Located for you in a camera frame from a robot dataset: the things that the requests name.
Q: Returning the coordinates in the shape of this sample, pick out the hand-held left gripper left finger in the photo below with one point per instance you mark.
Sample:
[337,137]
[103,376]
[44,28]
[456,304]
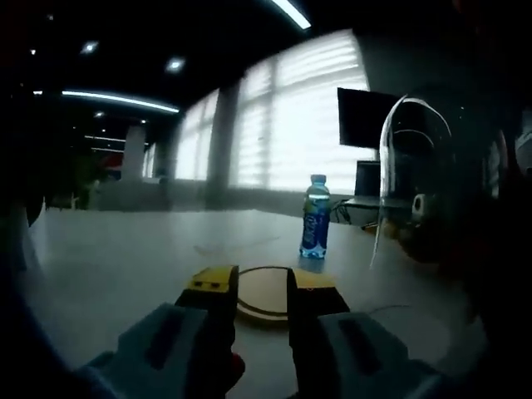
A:
[166,353]

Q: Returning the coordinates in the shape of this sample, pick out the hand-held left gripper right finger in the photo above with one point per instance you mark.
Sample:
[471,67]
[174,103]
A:
[345,357]

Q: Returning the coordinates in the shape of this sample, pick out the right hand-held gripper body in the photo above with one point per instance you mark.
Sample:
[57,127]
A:
[420,205]

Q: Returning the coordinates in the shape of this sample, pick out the clear glass dome cover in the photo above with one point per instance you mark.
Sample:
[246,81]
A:
[415,166]

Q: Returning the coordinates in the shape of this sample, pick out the blue drink bottle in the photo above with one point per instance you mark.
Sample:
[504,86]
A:
[315,232]

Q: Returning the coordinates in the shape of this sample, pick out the dark laptop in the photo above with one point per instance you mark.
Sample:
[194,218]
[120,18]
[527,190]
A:
[367,178]

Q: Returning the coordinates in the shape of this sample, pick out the round wooden base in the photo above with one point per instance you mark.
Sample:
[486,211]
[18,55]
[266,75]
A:
[262,291]

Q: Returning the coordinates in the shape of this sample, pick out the black monitor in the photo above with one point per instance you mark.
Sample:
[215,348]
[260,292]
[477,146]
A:
[357,116]

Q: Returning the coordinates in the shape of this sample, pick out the red blue wall banner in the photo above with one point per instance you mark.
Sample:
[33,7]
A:
[114,168]

